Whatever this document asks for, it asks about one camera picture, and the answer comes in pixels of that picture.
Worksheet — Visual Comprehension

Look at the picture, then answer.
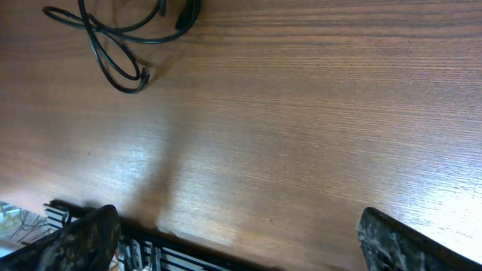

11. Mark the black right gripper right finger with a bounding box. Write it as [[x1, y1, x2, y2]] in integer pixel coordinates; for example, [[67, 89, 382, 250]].
[[357, 207, 481, 271]]

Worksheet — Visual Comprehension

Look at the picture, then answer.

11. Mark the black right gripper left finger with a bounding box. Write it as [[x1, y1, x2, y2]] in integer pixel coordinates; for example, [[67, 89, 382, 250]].
[[1, 205, 121, 271]]

